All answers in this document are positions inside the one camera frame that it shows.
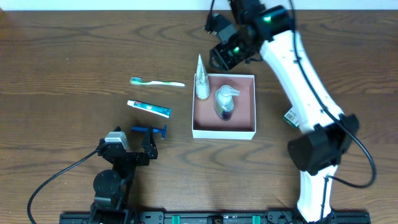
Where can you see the clear pump soap bottle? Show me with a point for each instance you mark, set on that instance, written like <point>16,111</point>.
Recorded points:
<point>224,104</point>

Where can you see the green white small packet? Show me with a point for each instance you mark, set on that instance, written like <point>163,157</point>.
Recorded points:
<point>291,118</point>

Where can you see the green white toothbrush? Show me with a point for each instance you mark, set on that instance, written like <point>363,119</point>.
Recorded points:
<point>138,81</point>

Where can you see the green white toothpaste tube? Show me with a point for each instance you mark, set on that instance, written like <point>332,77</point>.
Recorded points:
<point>158,110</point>

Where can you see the white box pink interior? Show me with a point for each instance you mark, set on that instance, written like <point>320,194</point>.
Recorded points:
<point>206,124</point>

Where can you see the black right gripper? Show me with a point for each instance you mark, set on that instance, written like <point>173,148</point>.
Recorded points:
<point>224,56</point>

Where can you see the white cone tube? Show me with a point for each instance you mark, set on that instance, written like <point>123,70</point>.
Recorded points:
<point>202,84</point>

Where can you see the blue disposable razor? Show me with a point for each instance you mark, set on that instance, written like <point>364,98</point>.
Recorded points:
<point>161,131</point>

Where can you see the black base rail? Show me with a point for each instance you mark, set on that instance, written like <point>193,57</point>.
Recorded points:
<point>270,217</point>

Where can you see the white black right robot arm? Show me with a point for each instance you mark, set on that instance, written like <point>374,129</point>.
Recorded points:
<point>327,132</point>

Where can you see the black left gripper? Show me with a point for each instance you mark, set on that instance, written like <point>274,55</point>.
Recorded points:
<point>131,156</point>

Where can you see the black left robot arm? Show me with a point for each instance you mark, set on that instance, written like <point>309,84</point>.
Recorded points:
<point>112,186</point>

